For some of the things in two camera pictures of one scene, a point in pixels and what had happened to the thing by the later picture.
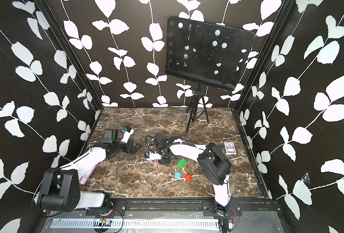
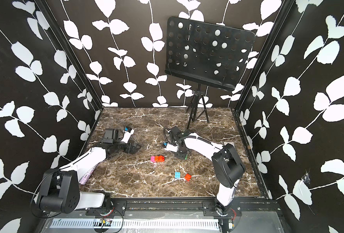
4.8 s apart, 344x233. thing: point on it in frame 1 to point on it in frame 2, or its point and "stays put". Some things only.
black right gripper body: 164,160 to 180,154
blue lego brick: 177,174 stays put
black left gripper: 133,150 stays put
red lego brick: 187,176 stays put
